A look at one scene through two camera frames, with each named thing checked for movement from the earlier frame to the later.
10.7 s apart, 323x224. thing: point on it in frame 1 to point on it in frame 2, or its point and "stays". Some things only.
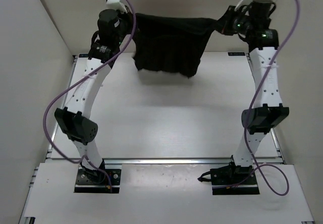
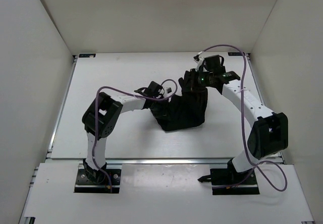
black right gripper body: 236,23 to 204,79
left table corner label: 83,55 stays
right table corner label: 236,54 stays
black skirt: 170,44 to 185,109
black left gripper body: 127,19 to 150,107
